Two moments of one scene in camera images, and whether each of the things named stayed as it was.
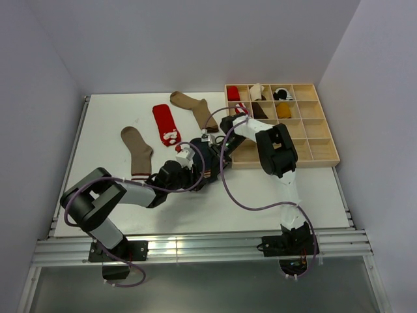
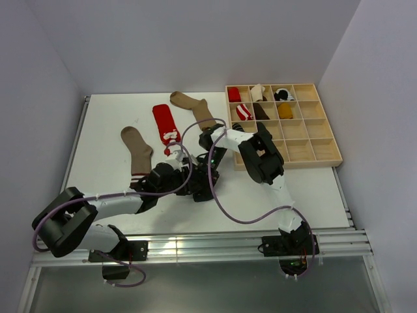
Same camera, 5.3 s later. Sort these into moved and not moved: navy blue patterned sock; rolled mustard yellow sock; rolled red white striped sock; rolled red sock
Moved: navy blue patterned sock
Not moved: rolled red sock; rolled mustard yellow sock; rolled red white striped sock
